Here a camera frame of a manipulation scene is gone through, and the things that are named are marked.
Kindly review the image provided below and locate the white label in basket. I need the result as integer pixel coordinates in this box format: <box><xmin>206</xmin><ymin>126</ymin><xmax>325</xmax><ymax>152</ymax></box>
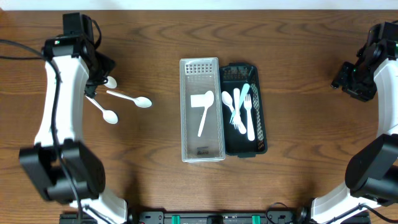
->
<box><xmin>190</xmin><ymin>94</ymin><xmax>208</xmax><ymax>108</ymax></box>

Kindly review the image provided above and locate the black perforated plastic basket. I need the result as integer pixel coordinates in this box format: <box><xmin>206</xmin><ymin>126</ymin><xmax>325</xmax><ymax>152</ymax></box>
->
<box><xmin>220</xmin><ymin>62</ymin><xmax>267</xmax><ymax>158</ymax></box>

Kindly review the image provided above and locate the left black cable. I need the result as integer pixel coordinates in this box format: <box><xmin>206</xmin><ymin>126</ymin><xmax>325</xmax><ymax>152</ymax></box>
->
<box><xmin>0</xmin><ymin>39</ymin><xmax>109</xmax><ymax>224</ymax></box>

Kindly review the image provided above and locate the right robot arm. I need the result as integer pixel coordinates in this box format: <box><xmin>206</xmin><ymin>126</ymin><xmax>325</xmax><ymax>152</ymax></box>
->
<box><xmin>295</xmin><ymin>21</ymin><xmax>397</xmax><ymax>223</ymax></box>

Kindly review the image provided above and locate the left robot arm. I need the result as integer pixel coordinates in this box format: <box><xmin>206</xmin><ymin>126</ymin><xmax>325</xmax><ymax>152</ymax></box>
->
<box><xmin>19</xmin><ymin>12</ymin><xmax>128</xmax><ymax>223</ymax></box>

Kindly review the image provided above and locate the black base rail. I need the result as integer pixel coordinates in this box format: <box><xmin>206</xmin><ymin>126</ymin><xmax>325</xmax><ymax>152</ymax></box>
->
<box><xmin>59</xmin><ymin>210</ymin><xmax>371</xmax><ymax>224</ymax></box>

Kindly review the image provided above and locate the white spoon lying crossed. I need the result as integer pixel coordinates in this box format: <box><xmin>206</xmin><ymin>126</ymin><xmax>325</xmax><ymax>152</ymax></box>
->
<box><xmin>106</xmin><ymin>90</ymin><xmax>152</xmax><ymax>108</ymax></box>

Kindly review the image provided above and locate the white spoon crossing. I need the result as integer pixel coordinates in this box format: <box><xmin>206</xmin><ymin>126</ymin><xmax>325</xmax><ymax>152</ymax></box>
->
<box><xmin>198</xmin><ymin>90</ymin><xmax>214</xmax><ymax>137</ymax></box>

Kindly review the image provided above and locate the white fork diagonal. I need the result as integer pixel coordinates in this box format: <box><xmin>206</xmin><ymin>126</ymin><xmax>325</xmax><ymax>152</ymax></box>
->
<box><xmin>243</xmin><ymin>94</ymin><xmax>255</xmax><ymax>141</ymax></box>

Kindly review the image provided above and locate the white spoon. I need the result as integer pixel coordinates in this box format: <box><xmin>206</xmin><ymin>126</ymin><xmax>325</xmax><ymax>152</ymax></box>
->
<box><xmin>221</xmin><ymin>91</ymin><xmax>246</xmax><ymax>134</ymax></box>
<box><xmin>86</xmin><ymin>96</ymin><xmax>119</xmax><ymax>124</ymax></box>
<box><xmin>104</xmin><ymin>76</ymin><xmax>118</xmax><ymax>89</ymax></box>

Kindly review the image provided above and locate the pale green fork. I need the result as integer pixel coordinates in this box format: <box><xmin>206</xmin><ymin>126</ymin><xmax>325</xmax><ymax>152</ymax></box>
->
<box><xmin>230</xmin><ymin>83</ymin><xmax>250</xmax><ymax>123</ymax></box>

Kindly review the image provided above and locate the clear perforated plastic basket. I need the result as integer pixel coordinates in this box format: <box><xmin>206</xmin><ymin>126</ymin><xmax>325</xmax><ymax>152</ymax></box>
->
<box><xmin>180</xmin><ymin>57</ymin><xmax>226</xmax><ymax>163</ymax></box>

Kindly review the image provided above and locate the white fork top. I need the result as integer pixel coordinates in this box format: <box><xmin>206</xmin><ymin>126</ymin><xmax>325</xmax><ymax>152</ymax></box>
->
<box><xmin>233</xmin><ymin>88</ymin><xmax>241</xmax><ymax>129</ymax></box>

